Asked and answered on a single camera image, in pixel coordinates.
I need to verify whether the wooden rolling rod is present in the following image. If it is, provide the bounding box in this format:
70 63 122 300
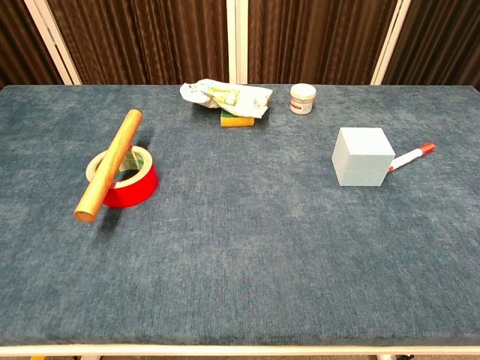
73 109 144 224

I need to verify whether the blue table cloth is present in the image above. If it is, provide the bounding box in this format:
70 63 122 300
0 84 480 347

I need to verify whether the crumpled white printed bag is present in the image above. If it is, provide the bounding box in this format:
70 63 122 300
179 78 275 120

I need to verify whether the small white lidded jar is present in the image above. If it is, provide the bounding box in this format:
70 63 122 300
289 82 317 116

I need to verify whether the red tape roll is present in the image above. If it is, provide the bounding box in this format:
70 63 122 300
85 145 160 209

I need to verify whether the white marker with red cap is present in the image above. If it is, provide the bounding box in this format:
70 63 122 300
385 142 437 174

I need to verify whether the light blue cube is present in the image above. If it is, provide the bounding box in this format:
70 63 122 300
331 127 397 188

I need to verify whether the yellow green sponge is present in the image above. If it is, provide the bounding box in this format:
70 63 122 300
220 108 256 128

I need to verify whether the brown folding screen panel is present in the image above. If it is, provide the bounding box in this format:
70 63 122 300
380 0 480 91
24 0 238 86
0 0 65 89
236 0 405 86

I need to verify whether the white table frame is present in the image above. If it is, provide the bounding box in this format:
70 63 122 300
0 343 480 360

